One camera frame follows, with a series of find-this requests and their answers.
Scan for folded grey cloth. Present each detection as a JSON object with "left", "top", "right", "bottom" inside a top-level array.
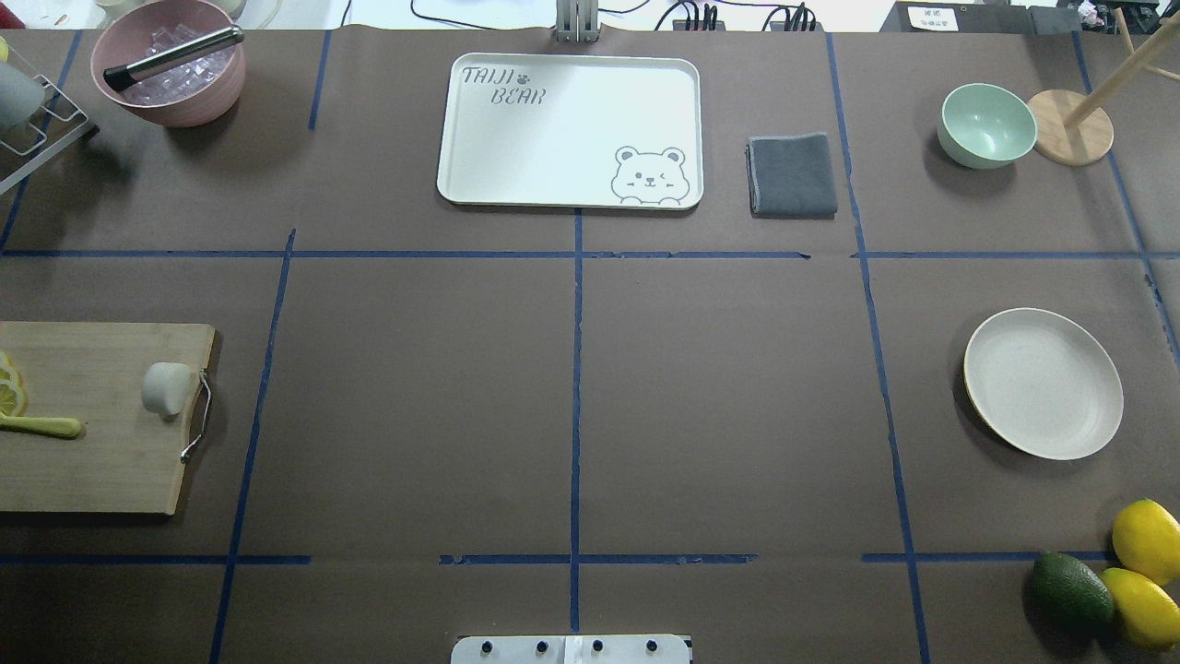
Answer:
[{"left": 746, "top": 132, "right": 838, "bottom": 219}]

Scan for grey metal camera post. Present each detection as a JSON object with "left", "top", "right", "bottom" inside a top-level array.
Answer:
[{"left": 555, "top": 0, "right": 601, "bottom": 42}]

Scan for lemon slices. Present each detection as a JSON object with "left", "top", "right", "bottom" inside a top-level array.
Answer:
[{"left": 1, "top": 351, "right": 27, "bottom": 418}]

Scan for yellow lemon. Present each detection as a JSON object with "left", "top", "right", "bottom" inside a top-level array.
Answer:
[
  {"left": 1110, "top": 499, "right": 1179, "bottom": 586},
  {"left": 1099, "top": 567, "right": 1179, "bottom": 651}
]

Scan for lower yellow lemon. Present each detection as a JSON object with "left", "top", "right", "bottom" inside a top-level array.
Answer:
[{"left": 1099, "top": 567, "right": 1179, "bottom": 651}]

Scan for pink bowl with ice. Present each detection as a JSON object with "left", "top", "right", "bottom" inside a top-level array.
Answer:
[{"left": 91, "top": 1, "right": 247, "bottom": 127}]

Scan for upper yellow lemon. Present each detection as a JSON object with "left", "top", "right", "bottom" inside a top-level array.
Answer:
[{"left": 1110, "top": 499, "right": 1179, "bottom": 586}]

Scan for wooden mug tree stand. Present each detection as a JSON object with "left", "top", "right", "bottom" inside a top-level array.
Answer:
[{"left": 1027, "top": 17, "right": 1179, "bottom": 167}]

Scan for mint green bowl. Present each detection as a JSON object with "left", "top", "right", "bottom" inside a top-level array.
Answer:
[{"left": 937, "top": 83, "right": 1038, "bottom": 170}]

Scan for black silver ice tongs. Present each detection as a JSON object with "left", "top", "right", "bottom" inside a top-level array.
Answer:
[{"left": 101, "top": 24, "right": 245, "bottom": 92}]

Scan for yellow green knife handle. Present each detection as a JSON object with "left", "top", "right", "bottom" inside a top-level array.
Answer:
[{"left": 1, "top": 415, "right": 84, "bottom": 440}]

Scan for green avocado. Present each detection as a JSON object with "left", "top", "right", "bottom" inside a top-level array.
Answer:
[{"left": 1029, "top": 551, "right": 1115, "bottom": 637}]

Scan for metal dish rack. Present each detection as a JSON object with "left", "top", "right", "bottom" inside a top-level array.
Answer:
[{"left": 1, "top": 29, "right": 98, "bottom": 195}]

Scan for cream round plate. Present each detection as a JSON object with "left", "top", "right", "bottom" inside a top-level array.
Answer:
[{"left": 962, "top": 307, "right": 1125, "bottom": 461}]

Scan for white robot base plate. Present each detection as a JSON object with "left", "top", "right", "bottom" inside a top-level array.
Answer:
[{"left": 450, "top": 635, "right": 694, "bottom": 663}]

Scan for black power strip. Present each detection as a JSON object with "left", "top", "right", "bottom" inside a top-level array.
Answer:
[{"left": 655, "top": 1, "right": 822, "bottom": 32}]

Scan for white bear serving tray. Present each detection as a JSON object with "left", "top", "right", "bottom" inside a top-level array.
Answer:
[{"left": 437, "top": 52, "right": 704, "bottom": 210}]

